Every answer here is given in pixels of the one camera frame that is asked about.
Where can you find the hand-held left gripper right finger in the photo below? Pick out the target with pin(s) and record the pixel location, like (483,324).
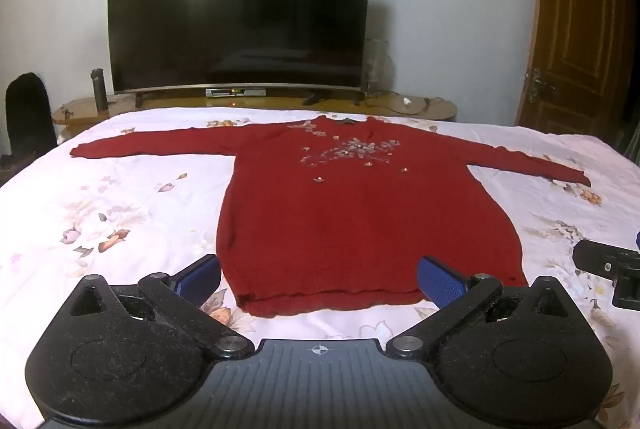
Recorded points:
(440,281)

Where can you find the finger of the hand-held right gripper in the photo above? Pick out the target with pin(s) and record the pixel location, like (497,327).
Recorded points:
(600,261)

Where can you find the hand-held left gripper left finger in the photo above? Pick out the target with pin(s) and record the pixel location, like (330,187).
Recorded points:
(199,279)

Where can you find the red embroidered sweater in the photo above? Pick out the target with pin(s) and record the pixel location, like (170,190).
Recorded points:
(360,219)

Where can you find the floral white bed sheet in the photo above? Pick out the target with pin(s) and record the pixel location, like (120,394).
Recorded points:
(100,209)

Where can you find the silver set-top box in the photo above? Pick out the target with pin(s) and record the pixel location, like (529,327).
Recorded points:
(235,92)

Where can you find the wooden television stand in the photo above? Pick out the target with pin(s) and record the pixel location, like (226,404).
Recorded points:
(280,100)

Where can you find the black thermos bottle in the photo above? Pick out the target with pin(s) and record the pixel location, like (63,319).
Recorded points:
(99,89)

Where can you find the brown wooden door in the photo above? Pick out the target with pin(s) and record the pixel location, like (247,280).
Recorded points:
(575,34)

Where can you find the black chair back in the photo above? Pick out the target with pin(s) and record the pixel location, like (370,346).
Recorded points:
(29,114)

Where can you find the black curved television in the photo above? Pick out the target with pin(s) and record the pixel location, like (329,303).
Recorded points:
(240,9)

